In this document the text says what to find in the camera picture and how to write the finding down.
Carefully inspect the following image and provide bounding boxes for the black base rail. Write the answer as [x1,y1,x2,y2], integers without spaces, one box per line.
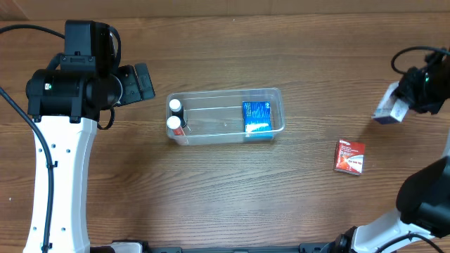
[88,240,335,253]

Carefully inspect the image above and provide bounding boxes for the white box blue trim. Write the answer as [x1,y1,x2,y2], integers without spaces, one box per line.
[371,82,409,124]

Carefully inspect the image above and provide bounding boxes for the orange bottle white cap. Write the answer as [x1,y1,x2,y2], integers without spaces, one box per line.
[166,116,185,136]

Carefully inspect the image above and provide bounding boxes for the clear plastic container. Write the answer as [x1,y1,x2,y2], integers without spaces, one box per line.
[166,88,285,145]

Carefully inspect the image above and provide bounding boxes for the red and white box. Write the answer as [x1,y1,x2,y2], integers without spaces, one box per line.
[333,139,366,176]

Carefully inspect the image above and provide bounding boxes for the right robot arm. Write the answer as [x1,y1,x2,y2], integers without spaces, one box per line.
[321,46,449,252]

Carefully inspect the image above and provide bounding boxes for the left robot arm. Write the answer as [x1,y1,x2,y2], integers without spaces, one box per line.
[25,20,155,252]

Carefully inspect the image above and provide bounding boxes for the black bottle white cap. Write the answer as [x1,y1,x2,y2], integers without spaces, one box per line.
[169,99,187,127]

